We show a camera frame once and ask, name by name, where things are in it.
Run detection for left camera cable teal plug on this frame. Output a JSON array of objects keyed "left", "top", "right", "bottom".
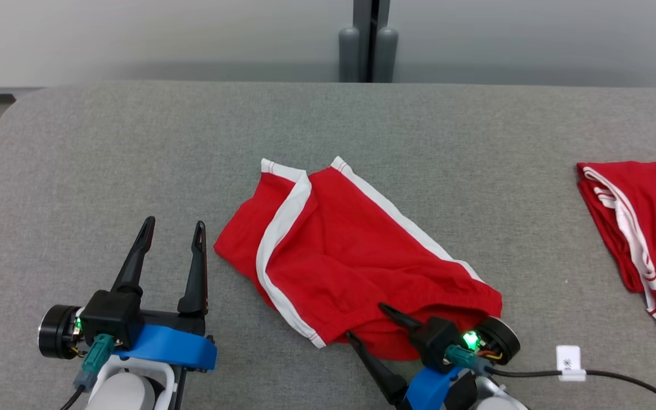
[{"left": 58, "top": 335, "right": 116, "bottom": 410}]

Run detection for white cable label tag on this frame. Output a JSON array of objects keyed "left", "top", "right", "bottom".
[{"left": 556, "top": 345, "right": 587, "bottom": 382}]

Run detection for grey metal partition post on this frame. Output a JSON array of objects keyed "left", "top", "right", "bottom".
[{"left": 338, "top": 0, "right": 400, "bottom": 83}]

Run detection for red shorts with white trim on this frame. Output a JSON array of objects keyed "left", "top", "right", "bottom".
[{"left": 213, "top": 157, "right": 503, "bottom": 360}]

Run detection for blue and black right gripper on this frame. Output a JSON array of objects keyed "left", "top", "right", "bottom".
[{"left": 346, "top": 303, "right": 521, "bottom": 410}]

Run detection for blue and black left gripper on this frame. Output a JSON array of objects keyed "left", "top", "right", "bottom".
[{"left": 38, "top": 216, "right": 218, "bottom": 371}]

